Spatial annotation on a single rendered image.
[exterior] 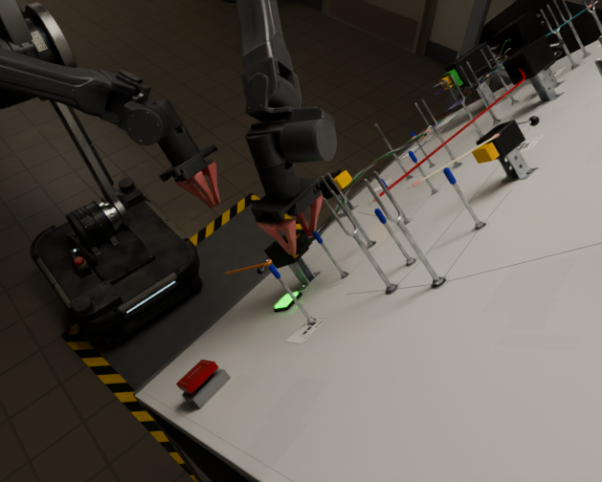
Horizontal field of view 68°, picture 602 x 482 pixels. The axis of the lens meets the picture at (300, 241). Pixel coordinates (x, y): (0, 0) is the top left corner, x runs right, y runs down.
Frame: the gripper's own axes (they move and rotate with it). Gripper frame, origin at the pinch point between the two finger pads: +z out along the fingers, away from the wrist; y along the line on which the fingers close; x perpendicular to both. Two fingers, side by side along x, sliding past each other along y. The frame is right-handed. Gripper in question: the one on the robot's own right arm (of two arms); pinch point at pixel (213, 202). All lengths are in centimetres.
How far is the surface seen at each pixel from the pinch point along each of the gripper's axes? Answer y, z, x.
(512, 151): 13, 8, -49
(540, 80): 46, 9, -44
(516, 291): -13, 10, -56
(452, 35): 299, 26, 80
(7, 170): 34, -38, 231
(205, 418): -31.1, 16.1, -21.9
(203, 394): -28.5, 15.6, -18.4
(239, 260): 60, 53, 106
